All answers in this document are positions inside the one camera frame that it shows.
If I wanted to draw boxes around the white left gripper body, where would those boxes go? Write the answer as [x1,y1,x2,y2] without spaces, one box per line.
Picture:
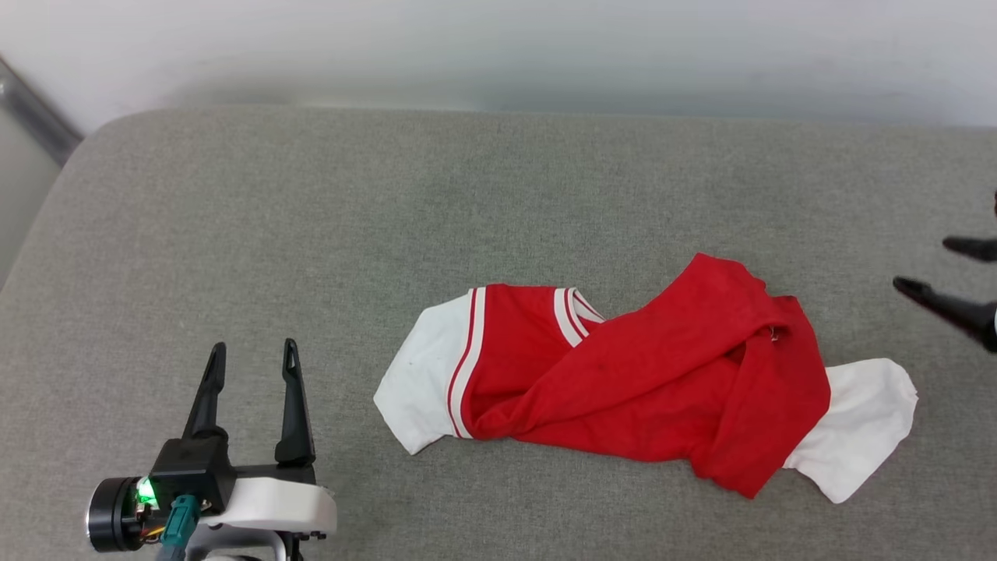
[86,464,338,561]

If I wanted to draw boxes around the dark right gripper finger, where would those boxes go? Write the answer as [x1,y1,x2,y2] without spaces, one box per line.
[893,276,997,353]
[942,235,997,263]

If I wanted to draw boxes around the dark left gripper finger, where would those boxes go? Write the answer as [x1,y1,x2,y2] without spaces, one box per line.
[273,337,317,468]
[182,342,229,442]

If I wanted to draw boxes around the red white basketball jersey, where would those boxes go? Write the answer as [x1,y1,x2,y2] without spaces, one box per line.
[374,252,919,505]

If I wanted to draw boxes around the grey fabric sofa cushion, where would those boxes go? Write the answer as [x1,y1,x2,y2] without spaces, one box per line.
[0,107,997,561]

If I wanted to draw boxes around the teal left camera connector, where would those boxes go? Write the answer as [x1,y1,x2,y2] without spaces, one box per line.
[154,494,200,561]

